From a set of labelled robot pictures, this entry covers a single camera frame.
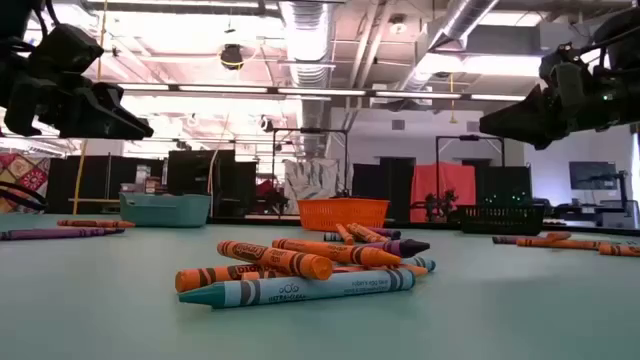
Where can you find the dark wall monitor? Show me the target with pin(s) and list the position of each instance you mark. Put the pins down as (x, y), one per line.
(590, 175)

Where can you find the black metal stand frame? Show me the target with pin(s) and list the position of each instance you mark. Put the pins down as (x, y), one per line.
(470, 137)
(310, 130)

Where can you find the small background robot arm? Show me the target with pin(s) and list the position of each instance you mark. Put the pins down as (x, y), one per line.
(442, 202)

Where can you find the teal plastic bin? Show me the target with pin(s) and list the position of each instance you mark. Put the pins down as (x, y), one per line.
(165, 212)

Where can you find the stacked small boxes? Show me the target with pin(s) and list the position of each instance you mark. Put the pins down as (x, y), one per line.
(150, 185)

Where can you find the white patterned cloth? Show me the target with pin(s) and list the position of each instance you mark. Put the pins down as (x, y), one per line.
(312, 182)

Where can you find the black plastic basket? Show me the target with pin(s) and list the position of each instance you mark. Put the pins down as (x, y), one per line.
(500, 220)

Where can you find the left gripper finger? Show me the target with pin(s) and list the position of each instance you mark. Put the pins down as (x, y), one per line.
(95, 115)
(140, 129)

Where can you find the orange plastic basket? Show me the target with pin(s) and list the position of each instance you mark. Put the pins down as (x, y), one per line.
(345, 214)

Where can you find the black partition panel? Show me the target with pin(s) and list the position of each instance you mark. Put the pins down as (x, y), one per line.
(195, 172)
(60, 180)
(380, 185)
(500, 182)

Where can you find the red cloth curtain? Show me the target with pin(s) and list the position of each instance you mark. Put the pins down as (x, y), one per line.
(440, 180)

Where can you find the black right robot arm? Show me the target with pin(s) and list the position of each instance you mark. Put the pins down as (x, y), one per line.
(622, 100)

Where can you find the grey background workstation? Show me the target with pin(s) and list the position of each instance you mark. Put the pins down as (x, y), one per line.
(617, 215)

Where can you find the colourful patchwork quilt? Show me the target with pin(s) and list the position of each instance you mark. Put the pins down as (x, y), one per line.
(22, 172)

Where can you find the long ceiling light strip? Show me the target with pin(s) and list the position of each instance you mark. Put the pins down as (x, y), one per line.
(320, 92)

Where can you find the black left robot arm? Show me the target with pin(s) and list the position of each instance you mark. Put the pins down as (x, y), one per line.
(7, 65)

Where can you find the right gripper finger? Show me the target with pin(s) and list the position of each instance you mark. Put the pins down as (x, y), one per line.
(510, 124)
(545, 112)

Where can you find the silver spiral duct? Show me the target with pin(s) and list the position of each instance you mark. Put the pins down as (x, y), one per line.
(465, 20)
(307, 40)

